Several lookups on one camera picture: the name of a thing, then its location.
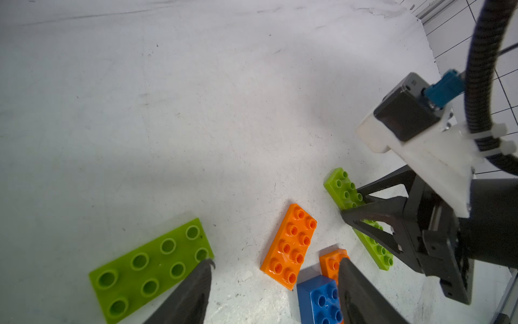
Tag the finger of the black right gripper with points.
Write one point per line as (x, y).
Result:
(403, 176)
(378, 223)

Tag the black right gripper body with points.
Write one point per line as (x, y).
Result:
(443, 245)

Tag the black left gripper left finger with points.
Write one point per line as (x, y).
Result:
(189, 301)

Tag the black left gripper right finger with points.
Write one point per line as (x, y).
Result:
(360, 301)

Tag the blue lego brick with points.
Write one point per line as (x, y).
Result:
(319, 301)

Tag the orange lego plate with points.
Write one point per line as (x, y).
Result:
(287, 253)
(330, 263)

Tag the green lego plate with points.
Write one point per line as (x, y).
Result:
(127, 283)
(345, 195)

